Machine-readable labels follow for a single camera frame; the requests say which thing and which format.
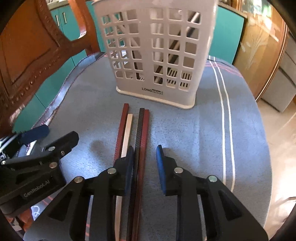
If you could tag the dark red chopstick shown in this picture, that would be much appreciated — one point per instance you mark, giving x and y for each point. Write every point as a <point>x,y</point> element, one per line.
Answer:
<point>121,132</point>

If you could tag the brown wooden chair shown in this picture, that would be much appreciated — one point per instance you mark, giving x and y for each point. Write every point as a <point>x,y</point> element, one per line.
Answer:
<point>33,48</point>

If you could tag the grey drawer unit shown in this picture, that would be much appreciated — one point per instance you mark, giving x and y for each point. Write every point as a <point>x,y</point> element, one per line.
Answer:
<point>281,91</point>

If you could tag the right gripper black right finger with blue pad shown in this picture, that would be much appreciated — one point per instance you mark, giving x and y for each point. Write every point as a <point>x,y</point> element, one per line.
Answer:
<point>225,216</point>

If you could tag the wooden glass-door cabinet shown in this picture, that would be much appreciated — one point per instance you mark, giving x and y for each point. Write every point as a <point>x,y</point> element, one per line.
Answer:
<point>262,44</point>

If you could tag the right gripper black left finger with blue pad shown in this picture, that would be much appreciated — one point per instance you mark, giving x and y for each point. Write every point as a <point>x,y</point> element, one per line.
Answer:
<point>92,199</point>

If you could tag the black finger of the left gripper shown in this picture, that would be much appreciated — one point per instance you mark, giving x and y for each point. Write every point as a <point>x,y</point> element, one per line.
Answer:
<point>53,152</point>

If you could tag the white plastic utensil basket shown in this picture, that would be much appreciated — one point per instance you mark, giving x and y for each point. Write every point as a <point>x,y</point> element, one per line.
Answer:
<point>157,49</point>

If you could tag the blue striped table cloth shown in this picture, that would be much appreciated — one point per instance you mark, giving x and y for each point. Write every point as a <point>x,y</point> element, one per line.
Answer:
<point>222,135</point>

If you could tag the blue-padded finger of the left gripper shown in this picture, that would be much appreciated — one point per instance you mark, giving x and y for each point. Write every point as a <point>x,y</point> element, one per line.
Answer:
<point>13,142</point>

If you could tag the black chopstick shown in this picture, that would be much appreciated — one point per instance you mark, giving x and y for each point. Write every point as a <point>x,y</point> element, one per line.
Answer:
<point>133,190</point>

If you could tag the beige chopstick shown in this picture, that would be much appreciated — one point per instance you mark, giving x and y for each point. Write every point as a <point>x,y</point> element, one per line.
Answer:
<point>119,198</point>

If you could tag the teal kitchen cabinet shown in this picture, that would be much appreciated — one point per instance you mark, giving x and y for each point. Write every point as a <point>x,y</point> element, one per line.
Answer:
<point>227,34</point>

